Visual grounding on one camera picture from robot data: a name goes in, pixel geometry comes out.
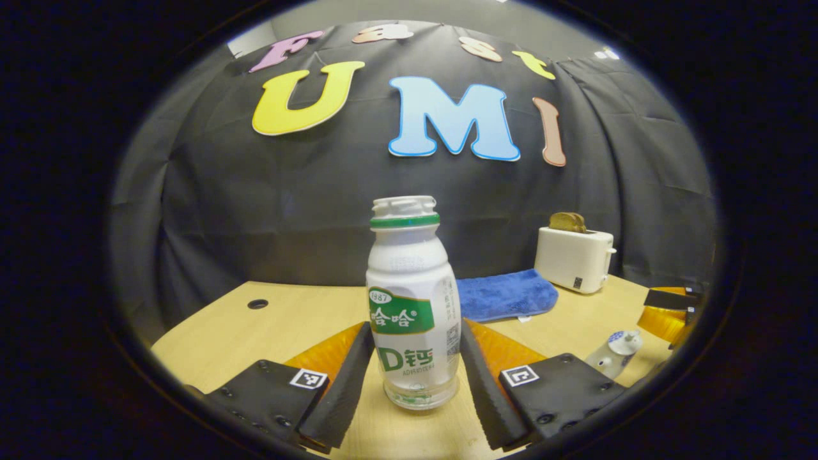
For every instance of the white toaster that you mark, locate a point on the white toaster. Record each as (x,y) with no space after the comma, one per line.
(572,259)

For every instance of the black backdrop cloth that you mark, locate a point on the black backdrop cloth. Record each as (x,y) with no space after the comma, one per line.
(255,211)

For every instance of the blue folded towel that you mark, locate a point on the blue folded towel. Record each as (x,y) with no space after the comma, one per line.
(505,294)

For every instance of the white blue patterned teacup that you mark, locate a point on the white blue patterned teacup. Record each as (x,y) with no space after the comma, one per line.
(607,364)

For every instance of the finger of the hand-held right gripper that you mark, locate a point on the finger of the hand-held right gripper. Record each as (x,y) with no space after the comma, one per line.
(664,324)
(668,300)

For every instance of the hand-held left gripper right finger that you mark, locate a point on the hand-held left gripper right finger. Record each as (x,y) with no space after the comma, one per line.
(486,390)

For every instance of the white green label water bottle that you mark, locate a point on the white green label water bottle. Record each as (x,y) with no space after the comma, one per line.
(409,268)

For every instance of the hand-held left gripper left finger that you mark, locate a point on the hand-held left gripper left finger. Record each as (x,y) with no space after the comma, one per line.
(339,396)

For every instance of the brown toast slice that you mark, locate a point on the brown toast slice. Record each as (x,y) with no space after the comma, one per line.
(567,222)

